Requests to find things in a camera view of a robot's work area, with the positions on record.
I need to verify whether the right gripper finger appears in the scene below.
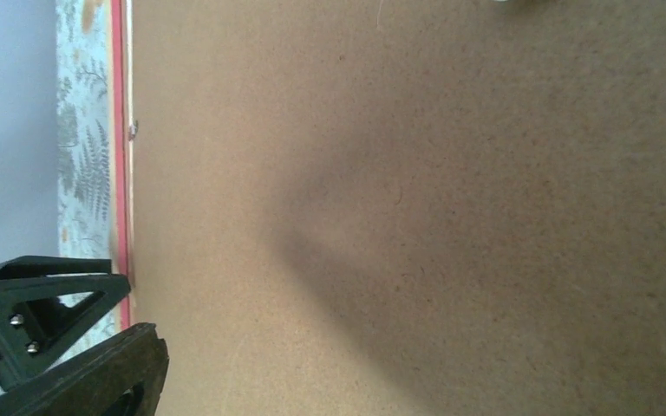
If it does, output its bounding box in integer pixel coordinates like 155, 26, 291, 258
0, 322, 169, 416

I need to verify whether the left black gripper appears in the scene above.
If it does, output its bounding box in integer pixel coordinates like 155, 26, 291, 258
0, 256, 130, 393

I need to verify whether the brown backing board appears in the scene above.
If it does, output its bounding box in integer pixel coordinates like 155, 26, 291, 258
133, 1, 666, 415

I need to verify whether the pink wooden picture frame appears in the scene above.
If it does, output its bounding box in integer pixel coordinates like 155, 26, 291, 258
107, 1, 135, 276

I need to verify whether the floral patterned table mat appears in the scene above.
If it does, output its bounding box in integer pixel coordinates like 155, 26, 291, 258
54, 0, 121, 363

